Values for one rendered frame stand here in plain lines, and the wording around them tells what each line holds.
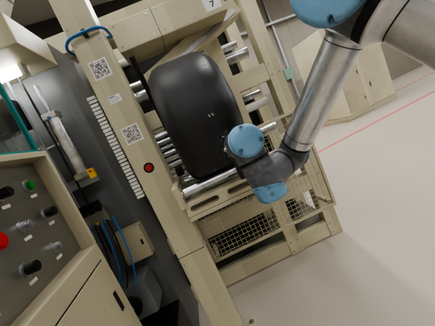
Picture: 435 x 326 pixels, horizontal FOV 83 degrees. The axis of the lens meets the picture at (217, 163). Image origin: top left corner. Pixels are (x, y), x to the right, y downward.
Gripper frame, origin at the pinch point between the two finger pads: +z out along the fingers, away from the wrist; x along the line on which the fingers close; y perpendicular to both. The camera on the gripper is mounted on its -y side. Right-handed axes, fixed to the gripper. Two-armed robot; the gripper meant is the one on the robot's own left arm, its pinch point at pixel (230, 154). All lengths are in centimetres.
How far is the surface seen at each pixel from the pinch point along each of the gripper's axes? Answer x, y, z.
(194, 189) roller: 17.8, -7.4, 16.7
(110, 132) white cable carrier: 40, 29, 21
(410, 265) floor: -70, -96, 38
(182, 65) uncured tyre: 1.8, 38.8, 7.8
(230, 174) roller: 1.4, -7.7, 16.6
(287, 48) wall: -385, 216, 653
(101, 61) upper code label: 31, 56, 17
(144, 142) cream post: 29.3, 19.9, 21.1
